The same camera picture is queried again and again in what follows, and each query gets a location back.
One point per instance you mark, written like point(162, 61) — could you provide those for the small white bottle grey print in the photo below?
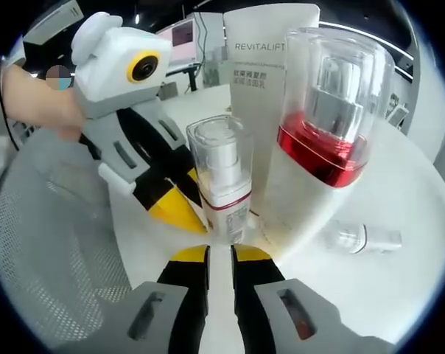
point(362, 236)

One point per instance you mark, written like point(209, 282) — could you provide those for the small white bottle red label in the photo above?
point(222, 177)

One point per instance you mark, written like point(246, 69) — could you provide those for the grey mesh chair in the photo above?
point(42, 239)

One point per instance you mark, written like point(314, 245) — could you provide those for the person's left hand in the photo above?
point(69, 121)

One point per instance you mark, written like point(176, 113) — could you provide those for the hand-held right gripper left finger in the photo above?
point(163, 317)

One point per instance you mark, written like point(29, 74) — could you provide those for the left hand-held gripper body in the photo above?
point(119, 62)

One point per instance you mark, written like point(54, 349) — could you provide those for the pink screen monitor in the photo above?
point(183, 40)

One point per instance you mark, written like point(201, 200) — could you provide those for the black standing desk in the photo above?
point(191, 77)

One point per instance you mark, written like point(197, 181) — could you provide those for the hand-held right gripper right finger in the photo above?
point(281, 313)

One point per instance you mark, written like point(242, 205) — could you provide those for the white skincare tube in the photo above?
point(259, 73)

